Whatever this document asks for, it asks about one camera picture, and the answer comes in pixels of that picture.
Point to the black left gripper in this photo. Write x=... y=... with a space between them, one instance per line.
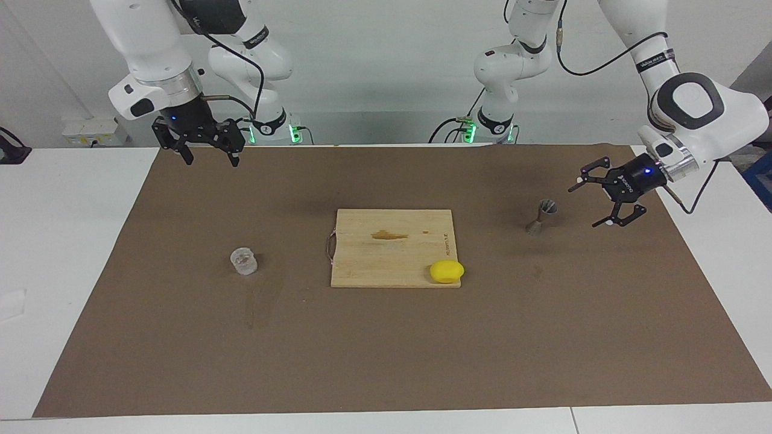
x=636 y=178

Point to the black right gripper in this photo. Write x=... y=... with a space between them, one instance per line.
x=187 y=123

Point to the steel double jigger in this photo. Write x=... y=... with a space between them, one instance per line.
x=547 y=208

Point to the clear glass cup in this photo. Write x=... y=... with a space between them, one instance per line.
x=244 y=262

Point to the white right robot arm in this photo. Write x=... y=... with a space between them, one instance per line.
x=151 y=48

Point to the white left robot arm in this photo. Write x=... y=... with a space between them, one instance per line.
x=699 y=108

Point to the blue crate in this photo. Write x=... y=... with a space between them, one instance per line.
x=761 y=181

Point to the yellow lemon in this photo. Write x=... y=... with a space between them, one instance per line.
x=446 y=272

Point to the wooden cutting board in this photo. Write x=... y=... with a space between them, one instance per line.
x=392 y=265

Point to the white paper piece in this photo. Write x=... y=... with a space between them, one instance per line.
x=12 y=304

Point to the brown table mat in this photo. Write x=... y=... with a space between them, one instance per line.
x=386 y=349

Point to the white wall outlet box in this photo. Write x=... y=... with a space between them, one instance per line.
x=90 y=129

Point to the black clamp mount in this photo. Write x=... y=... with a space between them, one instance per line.
x=12 y=154

